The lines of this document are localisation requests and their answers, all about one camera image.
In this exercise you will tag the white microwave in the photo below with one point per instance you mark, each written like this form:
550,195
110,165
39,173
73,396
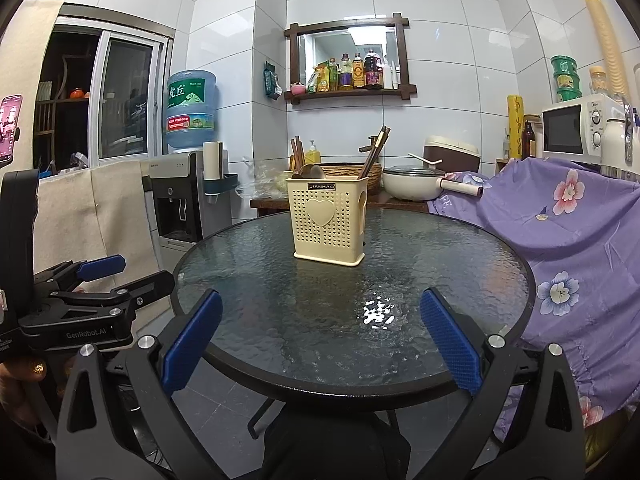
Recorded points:
565,130

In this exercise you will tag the wooden framed mirror shelf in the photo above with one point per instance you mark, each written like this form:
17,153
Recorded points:
345,25

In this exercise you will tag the white bottle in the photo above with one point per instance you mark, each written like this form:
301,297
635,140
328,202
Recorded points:
391,77

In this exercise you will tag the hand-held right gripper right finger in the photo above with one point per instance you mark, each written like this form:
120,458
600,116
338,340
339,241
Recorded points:
450,345

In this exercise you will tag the yellow soap dispenser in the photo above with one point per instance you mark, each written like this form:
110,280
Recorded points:
312,152

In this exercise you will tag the person's left forearm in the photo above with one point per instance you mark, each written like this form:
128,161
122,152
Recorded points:
20,425

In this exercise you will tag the pink smartphone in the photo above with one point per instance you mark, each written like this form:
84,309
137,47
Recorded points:
10,127

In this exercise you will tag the brown glass bottle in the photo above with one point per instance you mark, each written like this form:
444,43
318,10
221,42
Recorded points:
528,142

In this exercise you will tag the person's left hand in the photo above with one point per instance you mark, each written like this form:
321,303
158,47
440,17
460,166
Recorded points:
20,375

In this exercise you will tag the yellow seasoning packet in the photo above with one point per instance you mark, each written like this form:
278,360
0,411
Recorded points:
319,80

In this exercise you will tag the yellow roll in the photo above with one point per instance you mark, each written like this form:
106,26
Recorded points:
515,125

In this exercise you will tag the brown and white rice cooker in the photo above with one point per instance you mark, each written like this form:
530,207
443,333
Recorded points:
452,152

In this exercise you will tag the small wooden box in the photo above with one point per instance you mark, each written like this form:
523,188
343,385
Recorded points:
504,163

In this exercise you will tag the person's dark trousers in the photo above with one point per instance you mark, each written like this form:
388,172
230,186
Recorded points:
330,445

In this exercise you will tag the round glass table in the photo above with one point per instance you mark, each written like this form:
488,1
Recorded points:
300,310

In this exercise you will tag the pink bowl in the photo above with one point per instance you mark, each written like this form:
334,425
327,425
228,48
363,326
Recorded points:
298,90

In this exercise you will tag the blue water jug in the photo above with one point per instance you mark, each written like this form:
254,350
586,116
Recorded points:
191,110

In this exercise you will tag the purple floral cloth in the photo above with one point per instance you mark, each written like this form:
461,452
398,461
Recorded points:
550,230

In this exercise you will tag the clear plastic bag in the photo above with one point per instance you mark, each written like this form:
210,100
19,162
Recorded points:
265,180

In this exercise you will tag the green packet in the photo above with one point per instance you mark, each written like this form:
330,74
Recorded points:
272,82

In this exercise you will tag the brass faucet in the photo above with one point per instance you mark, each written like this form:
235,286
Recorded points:
367,149

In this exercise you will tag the dark sauce bottle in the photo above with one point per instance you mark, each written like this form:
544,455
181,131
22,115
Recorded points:
373,72

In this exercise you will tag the green bottle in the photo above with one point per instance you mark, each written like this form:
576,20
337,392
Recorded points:
333,77

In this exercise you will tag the black chopstick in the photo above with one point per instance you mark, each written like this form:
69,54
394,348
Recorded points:
370,165

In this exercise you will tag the beige cloth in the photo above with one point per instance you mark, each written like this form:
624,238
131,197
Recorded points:
115,220

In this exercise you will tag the jar with yellow lid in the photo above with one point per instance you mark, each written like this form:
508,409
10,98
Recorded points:
598,82

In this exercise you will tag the wooden counter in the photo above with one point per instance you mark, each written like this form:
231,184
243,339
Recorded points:
270,203

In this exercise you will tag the green instant noodle bowl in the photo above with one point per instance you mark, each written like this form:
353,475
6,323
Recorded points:
566,81
567,95
565,65

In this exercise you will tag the woven basin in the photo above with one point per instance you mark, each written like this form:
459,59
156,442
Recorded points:
342,167

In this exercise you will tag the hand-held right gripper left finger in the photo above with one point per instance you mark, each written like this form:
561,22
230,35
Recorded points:
192,345

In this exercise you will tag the wooden display shelf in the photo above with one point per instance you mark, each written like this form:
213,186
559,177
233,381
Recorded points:
65,110

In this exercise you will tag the water dispenser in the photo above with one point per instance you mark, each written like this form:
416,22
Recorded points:
175,195

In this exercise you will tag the orange teapot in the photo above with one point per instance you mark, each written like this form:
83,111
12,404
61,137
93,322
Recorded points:
77,93

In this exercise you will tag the sliding window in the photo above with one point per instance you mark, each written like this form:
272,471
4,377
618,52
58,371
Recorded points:
127,100

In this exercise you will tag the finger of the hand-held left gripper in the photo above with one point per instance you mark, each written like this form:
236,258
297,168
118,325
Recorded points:
150,287
102,266

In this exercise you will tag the paper cup holder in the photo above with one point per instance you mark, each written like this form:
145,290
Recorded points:
212,165

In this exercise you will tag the beige plastic utensil holder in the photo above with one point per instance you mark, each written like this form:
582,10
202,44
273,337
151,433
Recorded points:
325,225

